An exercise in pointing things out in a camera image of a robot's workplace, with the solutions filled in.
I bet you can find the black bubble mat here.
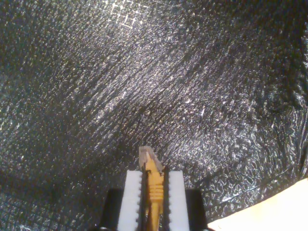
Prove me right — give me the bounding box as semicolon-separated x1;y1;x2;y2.
0;0;308;231

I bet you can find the yellow network cable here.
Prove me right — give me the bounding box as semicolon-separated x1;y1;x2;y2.
139;145;166;231

